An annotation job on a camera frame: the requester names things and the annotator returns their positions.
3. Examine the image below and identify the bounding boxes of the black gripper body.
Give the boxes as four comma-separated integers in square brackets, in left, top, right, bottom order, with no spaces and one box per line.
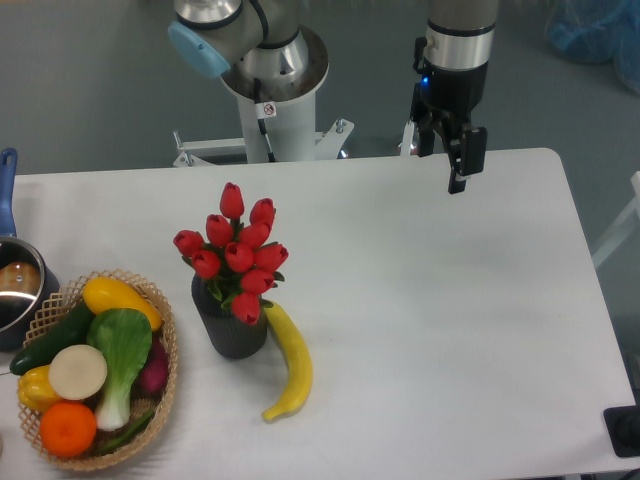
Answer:
[410,61,489,149]

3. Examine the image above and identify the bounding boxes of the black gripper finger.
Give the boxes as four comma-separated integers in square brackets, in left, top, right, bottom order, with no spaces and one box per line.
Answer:
[446,126,488,194]
[416,115,435,157]

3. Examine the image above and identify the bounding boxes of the red tulip bouquet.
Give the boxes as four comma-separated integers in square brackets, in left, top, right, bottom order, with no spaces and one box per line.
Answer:
[173,182,289,325]

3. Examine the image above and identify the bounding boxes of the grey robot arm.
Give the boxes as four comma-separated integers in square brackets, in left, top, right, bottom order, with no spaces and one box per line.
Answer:
[168,1,499,194]

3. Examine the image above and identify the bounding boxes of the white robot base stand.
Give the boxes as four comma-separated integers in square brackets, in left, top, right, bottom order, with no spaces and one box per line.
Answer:
[173,90,355,167]

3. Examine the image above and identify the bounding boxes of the dark grey ribbed vase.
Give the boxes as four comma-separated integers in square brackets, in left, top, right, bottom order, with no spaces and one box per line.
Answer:
[191,275,267,360]

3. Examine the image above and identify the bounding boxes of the blue plastic bag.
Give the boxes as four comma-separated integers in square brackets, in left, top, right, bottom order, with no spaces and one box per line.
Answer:
[545,1,639,93]

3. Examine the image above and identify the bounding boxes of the yellow banana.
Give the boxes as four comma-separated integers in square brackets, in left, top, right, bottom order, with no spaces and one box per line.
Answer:
[262,303,313,423]

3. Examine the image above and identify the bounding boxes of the black device at edge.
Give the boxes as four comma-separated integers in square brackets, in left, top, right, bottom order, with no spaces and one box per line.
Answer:
[603,405,640,458]

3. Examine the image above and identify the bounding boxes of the yellow squash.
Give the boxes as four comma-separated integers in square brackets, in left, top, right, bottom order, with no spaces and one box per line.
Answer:
[82,276,163,332]

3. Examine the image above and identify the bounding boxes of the green bok choy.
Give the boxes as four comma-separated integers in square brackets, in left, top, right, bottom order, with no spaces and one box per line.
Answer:
[87,308,152,431]

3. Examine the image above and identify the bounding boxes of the purple red onion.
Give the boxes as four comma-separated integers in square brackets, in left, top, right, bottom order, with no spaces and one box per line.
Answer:
[138,337,169,395]

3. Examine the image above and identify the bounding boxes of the woven wicker basket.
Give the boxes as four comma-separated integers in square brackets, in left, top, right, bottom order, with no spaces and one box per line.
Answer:
[18,270,178,472]

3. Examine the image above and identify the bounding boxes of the green cucumber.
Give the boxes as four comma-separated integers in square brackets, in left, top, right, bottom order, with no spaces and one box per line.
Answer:
[9,301,95,376]

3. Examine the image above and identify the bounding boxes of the white round radish slice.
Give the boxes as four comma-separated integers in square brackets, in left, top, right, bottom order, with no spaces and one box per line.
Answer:
[48,344,107,401]

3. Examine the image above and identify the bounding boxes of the green chili pepper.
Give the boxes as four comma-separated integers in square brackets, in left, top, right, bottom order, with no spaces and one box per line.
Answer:
[95,410,155,456]

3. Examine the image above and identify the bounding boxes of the orange fruit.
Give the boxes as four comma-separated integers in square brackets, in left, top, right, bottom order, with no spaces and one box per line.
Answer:
[39,402,97,458]

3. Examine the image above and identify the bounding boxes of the yellow bell pepper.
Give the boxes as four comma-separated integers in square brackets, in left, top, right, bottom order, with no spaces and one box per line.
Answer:
[18,365,62,413]

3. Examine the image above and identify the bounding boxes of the white frame at right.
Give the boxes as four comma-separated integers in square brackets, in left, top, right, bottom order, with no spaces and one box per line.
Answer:
[591,171,639,269]

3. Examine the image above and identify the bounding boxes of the blue handled saucepan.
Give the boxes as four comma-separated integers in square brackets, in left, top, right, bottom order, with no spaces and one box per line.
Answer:
[1,148,59,352]

